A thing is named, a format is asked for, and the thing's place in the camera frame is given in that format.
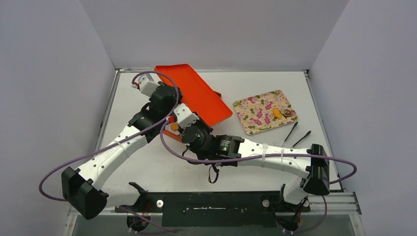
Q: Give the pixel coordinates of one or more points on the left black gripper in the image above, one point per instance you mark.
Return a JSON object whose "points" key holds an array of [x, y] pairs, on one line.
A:
{"points": [[180, 95]]}

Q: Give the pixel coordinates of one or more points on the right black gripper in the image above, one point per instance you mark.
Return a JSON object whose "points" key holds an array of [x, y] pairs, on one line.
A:
{"points": [[202, 122]]}

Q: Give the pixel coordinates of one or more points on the small orange cookie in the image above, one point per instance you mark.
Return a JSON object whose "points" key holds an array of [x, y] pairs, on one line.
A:
{"points": [[174, 126]]}

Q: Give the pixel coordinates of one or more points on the orange tin lid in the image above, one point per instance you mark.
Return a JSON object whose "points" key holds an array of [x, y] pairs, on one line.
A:
{"points": [[197, 94]]}

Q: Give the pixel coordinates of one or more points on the orange cookie tin box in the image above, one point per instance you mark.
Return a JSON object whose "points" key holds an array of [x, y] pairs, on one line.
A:
{"points": [[176, 137]]}

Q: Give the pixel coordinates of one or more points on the floral tray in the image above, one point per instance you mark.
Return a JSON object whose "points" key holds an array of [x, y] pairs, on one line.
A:
{"points": [[255, 112]]}

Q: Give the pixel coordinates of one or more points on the metal tongs with black tips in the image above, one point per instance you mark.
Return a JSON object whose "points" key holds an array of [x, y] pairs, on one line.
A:
{"points": [[308, 133]]}

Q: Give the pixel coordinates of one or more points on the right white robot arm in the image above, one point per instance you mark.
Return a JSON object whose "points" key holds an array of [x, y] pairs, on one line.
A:
{"points": [[311, 170]]}

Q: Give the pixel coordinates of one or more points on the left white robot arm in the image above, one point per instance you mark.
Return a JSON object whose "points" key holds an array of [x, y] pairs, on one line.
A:
{"points": [[84, 187]]}

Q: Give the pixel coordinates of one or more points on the yellow fish cookie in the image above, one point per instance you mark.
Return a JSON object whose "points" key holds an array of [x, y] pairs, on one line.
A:
{"points": [[277, 114]]}

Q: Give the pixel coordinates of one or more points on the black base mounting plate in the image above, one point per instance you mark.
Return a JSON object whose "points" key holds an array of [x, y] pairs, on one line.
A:
{"points": [[219, 209]]}

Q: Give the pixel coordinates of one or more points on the chocolate heart cookie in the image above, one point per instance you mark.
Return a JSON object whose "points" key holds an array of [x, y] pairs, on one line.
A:
{"points": [[287, 113]]}

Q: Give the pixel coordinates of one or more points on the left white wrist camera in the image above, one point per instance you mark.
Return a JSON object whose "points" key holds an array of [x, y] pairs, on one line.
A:
{"points": [[145, 84]]}

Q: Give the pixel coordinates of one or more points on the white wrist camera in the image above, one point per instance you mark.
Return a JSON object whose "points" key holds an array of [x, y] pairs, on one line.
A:
{"points": [[145, 84], [184, 116]]}

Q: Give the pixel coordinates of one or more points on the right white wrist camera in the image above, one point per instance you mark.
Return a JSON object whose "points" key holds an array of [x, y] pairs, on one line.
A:
{"points": [[184, 116]]}

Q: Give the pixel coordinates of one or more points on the aluminium frame rail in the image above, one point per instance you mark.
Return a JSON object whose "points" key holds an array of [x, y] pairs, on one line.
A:
{"points": [[222, 69]]}

